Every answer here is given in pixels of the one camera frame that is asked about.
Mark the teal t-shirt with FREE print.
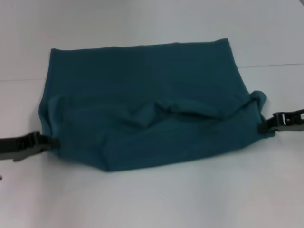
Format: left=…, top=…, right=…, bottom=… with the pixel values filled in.
left=39, top=37, right=276, bottom=173

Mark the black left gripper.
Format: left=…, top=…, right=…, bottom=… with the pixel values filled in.
left=0, top=131, right=60, bottom=163

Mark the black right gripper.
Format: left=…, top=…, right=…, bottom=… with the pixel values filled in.
left=258, top=108, right=304, bottom=139

